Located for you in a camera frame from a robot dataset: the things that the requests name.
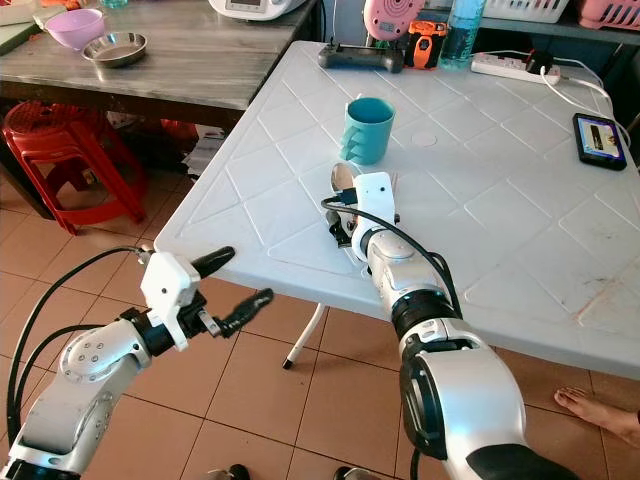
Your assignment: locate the black plug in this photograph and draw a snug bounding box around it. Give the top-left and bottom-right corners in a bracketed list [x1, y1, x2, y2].
[526, 52, 561, 77]

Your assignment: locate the purple plastic bowl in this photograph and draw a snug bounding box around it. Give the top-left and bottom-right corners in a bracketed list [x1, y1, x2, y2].
[45, 8, 107, 52]

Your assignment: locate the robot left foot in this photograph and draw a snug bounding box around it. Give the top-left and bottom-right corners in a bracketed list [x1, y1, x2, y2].
[207, 464, 252, 480]

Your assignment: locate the white box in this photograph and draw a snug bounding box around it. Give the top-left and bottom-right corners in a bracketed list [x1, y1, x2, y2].
[186, 124, 223, 178]

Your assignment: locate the person's bare foot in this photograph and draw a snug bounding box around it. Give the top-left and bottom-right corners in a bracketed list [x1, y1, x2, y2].
[554, 387, 640, 448]

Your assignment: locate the white power strip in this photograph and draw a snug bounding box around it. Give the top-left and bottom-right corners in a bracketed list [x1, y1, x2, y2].
[469, 51, 562, 86]

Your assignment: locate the orange and black device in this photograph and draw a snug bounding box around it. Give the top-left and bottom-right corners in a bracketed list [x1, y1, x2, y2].
[406, 19, 449, 70]

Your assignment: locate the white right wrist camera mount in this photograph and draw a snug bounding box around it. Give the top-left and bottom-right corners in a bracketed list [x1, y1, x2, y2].
[351, 171, 398, 237]

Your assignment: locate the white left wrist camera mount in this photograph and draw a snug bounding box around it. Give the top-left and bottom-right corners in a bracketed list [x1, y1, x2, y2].
[139, 250, 204, 352]

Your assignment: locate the steel bowl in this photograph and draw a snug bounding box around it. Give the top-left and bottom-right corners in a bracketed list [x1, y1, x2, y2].
[82, 31, 149, 70]

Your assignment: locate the black smartphone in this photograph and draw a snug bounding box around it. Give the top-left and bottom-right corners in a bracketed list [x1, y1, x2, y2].
[572, 112, 630, 172]

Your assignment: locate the white kitchen appliance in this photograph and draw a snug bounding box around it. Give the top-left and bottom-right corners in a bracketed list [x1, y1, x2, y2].
[209, 0, 307, 22]

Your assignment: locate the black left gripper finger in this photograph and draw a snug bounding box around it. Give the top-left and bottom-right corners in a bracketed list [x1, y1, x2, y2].
[219, 287, 275, 339]
[191, 245, 237, 277]

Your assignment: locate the blue plastic bottle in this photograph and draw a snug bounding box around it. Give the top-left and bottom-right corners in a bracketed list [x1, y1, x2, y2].
[437, 0, 489, 72]

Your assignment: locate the black handheld controller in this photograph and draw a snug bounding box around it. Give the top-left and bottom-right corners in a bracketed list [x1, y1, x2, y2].
[317, 41, 407, 74]

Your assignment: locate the white plastic basket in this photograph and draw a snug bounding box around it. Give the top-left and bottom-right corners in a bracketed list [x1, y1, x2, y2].
[484, 0, 572, 24]

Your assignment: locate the green tray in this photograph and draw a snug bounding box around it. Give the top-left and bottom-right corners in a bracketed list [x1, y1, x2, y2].
[0, 21, 42, 57]

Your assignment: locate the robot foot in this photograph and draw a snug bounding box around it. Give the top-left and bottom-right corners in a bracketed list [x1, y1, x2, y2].
[334, 465, 383, 480]
[207, 464, 252, 480]

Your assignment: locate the white table leg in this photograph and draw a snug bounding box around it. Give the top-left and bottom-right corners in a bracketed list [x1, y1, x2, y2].
[281, 302, 329, 370]

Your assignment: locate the short black left arm cable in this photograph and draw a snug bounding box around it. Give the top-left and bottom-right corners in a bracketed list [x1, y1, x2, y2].
[15, 322, 126, 411]

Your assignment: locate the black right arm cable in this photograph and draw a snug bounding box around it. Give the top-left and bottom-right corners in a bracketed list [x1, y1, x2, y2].
[321, 196, 464, 323]

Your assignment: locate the red plastic stool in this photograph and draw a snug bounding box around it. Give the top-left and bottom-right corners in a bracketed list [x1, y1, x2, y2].
[2, 100, 148, 237]

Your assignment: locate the pink plastic basket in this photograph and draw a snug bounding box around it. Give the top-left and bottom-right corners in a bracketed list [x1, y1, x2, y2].
[576, 0, 640, 32]

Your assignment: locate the pink round appliance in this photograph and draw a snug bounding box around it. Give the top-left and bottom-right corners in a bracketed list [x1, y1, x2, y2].
[362, 0, 427, 42]

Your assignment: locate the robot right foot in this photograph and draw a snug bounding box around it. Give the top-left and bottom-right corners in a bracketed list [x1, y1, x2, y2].
[334, 465, 383, 480]

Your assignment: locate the white power cable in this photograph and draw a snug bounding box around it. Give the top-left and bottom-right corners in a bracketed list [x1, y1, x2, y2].
[485, 47, 619, 123]

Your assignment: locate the steel spoon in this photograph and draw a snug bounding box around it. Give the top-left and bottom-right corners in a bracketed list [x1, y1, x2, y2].
[331, 161, 373, 273]

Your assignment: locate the teal plastic cup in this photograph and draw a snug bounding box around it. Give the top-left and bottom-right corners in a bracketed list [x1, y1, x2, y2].
[340, 96, 397, 167]

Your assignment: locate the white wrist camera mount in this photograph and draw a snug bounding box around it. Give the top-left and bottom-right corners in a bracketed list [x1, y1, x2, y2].
[351, 171, 398, 237]
[139, 250, 204, 352]

